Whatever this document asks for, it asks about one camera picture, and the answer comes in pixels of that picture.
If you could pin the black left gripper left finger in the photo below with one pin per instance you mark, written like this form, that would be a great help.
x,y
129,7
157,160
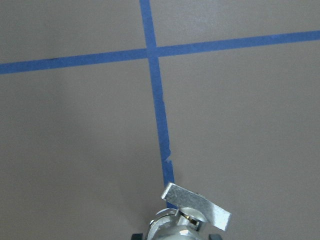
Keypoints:
x,y
137,236

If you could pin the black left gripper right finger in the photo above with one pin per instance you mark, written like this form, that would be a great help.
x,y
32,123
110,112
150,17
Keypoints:
x,y
215,236

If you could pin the PPR valve with metal handle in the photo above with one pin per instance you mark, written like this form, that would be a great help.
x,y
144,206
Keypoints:
x,y
192,212

